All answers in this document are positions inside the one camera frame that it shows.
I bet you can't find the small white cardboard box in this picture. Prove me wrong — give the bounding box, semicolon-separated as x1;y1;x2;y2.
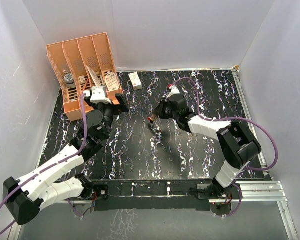
128;72;143;91

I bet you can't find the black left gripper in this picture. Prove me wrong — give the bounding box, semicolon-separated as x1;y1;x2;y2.
85;92;128;140

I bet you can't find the white paper card in organizer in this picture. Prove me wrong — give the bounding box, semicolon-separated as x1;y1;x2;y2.
86;66;102;87

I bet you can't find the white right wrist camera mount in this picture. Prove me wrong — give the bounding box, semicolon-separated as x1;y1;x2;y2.
166;84;181;101

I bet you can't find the orange plastic file organizer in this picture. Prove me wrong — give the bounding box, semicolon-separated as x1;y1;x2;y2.
46;32;124;121

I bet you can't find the grey round tin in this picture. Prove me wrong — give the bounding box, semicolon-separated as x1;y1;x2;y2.
63;70;76;89

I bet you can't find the silver key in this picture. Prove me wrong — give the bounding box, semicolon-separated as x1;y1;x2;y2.
152;124;162;134

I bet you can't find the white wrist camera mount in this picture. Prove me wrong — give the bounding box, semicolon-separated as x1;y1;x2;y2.
83;85;112;104
166;84;181;101

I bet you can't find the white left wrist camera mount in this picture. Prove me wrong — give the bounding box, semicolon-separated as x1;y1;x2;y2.
83;85;112;104

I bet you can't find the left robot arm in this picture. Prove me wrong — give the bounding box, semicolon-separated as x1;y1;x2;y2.
2;90;129;225

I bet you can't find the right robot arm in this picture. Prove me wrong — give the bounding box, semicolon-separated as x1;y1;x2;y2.
148;94;262;199

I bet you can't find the small white eraser box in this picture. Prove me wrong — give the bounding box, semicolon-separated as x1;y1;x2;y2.
79;75;86;83

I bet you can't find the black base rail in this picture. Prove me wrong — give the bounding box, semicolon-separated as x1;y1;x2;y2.
64;179;241;213

